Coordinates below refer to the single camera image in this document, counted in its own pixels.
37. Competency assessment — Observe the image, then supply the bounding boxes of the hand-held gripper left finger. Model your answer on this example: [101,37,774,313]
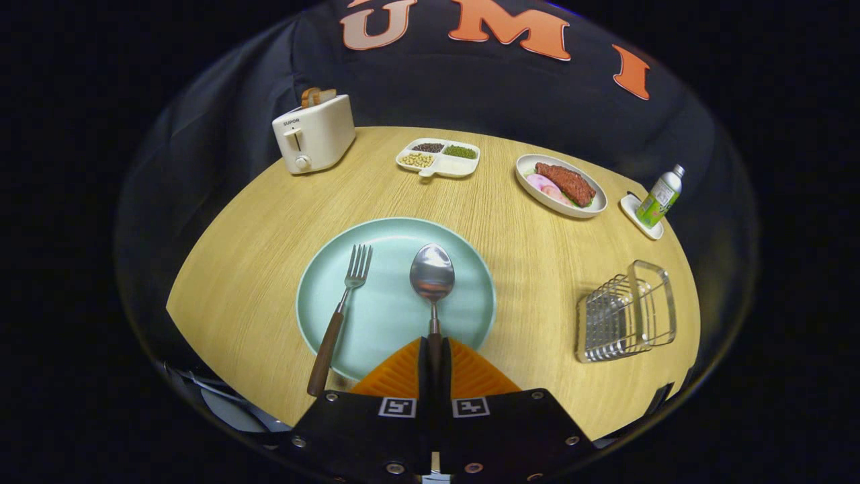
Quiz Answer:
[265,336,435,484]

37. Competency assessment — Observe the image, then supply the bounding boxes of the pink ham slices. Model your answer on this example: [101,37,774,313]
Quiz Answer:
[525,173,572,206]

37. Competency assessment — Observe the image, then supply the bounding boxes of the cream toaster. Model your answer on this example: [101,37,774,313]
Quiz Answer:
[271,93,357,175]

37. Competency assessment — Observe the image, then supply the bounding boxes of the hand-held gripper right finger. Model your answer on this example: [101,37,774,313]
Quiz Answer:
[440,336,599,484]

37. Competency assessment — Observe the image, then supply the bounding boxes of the white divided tray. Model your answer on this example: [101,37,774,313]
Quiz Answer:
[395,138,481,179]

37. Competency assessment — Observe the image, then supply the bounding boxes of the light green round plate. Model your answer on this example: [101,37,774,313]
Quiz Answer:
[296,216,497,382]

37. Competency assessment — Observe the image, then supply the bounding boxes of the white oval food plate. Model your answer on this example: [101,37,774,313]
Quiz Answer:
[515,154,608,219]

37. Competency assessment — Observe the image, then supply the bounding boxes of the silver bottle with green label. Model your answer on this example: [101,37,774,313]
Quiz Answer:
[636,164,686,228]

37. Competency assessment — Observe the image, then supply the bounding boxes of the spoon with wooden handle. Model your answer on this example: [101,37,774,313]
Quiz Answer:
[409,243,456,377]

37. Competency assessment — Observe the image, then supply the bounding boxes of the white coaster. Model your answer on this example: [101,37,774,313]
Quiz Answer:
[619,193,664,241]

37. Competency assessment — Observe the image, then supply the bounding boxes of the black backdrop cloth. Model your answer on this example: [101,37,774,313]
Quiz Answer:
[114,0,760,404]

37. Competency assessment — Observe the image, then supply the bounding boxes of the clear wire cutlery basket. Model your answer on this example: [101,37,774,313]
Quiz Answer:
[575,259,677,364]

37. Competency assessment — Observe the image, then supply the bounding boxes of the fork with wooden handle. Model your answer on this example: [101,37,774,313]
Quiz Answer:
[306,243,374,397]

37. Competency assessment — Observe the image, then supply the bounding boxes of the brown steak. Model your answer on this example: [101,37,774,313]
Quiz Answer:
[535,162,597,206]

